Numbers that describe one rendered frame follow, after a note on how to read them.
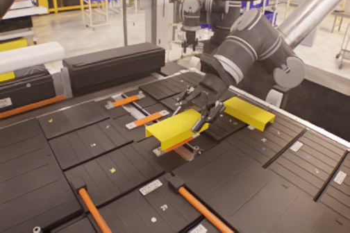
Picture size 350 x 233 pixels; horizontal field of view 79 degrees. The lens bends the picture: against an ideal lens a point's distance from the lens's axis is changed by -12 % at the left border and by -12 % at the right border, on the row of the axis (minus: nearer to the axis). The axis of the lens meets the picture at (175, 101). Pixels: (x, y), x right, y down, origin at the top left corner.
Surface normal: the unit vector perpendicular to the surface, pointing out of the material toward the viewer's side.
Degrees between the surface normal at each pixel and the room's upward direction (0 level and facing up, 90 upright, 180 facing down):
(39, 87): 90
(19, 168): 0
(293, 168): 0
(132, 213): 0
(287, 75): 90
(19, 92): 90
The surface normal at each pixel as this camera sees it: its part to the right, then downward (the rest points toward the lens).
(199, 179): 0.04, -0.87
